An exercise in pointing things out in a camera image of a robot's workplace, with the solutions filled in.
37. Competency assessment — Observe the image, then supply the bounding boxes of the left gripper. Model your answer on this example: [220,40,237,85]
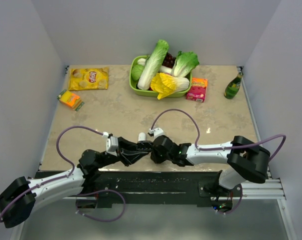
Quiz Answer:
[95,136,148,169]

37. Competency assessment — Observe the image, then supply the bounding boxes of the black earbud charging case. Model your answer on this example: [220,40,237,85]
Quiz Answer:
[136,140,154,153]

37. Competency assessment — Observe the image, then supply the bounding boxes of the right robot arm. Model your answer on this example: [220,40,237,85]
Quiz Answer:
[150,135,270,197]

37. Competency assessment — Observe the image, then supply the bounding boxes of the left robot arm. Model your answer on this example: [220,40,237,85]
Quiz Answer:
[0,136,153,229]

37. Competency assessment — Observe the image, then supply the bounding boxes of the white earbud charging case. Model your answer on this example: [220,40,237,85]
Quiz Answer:
[137,132,147,142]

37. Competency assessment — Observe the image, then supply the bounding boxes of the yellow napa cabbage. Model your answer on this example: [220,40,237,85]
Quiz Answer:
[150,72,190,100]

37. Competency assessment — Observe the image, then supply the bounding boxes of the pink snack box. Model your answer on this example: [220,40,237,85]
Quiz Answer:
[186,77,208,103]

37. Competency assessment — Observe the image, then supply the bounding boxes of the green plastic basin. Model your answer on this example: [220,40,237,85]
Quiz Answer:
[129,55,193,98]

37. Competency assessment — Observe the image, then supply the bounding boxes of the yellow orange sponge pack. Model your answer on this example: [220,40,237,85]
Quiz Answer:
[57,89,85,112]

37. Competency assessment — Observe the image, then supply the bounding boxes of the yellow chips bag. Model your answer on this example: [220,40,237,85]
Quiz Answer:
[68,67,109,91]

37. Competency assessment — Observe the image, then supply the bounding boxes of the small green cabbage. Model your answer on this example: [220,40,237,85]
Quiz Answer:
[131,64,145,81]

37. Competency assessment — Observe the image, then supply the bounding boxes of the tall napa cabbage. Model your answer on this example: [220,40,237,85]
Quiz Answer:
[137,39,169,91]

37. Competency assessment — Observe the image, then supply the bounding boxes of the dark red grapes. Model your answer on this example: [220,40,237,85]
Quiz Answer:
[162,53,176,69]

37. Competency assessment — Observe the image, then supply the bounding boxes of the green leafy lettuce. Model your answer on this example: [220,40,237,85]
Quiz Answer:
[171,51,200,78]

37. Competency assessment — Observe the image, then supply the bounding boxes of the green glass bottle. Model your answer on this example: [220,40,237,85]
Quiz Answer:
[224,72,243,99]

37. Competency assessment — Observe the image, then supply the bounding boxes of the white radish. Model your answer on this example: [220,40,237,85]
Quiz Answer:
[137,58,172,75]

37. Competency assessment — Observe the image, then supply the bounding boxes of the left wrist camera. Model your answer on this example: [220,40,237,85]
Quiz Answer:
[102,131,119,156]

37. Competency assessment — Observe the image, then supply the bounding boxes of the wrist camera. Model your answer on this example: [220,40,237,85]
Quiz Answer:
[148,127,165,139]
[102,131,119,156]

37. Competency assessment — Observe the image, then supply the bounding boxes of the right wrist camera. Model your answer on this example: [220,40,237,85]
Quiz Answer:
[148,127,165,139]

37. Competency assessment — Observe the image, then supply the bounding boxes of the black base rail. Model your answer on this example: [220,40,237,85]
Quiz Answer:
[35,169,287,210]

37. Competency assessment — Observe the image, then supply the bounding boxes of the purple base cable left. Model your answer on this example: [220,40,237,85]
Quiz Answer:
[75,188,127,222]

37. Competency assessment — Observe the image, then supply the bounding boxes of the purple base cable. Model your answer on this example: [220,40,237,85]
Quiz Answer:
[75,188,127,222]
[214,184,244,216]

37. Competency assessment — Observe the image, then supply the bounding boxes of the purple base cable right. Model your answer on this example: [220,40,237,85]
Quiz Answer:
[214,184,244,216]

